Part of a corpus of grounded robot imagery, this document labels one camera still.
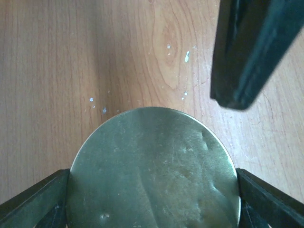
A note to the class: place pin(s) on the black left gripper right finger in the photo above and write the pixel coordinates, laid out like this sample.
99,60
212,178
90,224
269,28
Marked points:
264,206

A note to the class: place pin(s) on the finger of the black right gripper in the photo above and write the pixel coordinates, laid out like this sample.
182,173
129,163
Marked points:
252,37

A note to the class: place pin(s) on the gold jar lid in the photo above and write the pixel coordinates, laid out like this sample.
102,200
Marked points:
153,167

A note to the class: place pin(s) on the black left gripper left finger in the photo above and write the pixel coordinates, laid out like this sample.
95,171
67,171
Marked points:
43,205

